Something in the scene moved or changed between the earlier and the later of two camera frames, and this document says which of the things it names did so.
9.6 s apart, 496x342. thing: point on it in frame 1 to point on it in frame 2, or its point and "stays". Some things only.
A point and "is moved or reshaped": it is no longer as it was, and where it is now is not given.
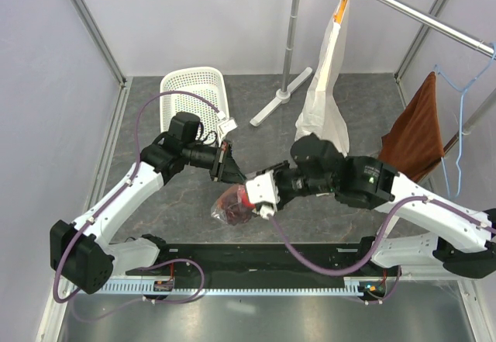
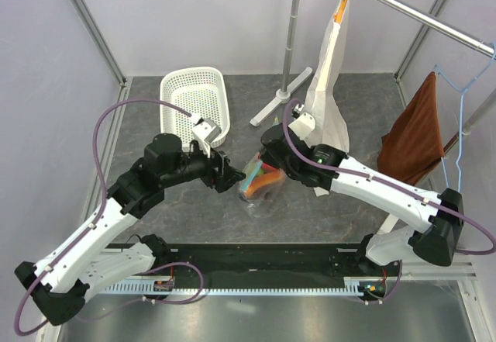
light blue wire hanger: x=464 y=91 stays
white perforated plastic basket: x=209 y=86 stays
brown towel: x=415 y=143 stays
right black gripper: x=281 y=197 to x=267 y=158
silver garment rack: x=284 y=95 stays
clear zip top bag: x=233 y=207 is moved or reshaped
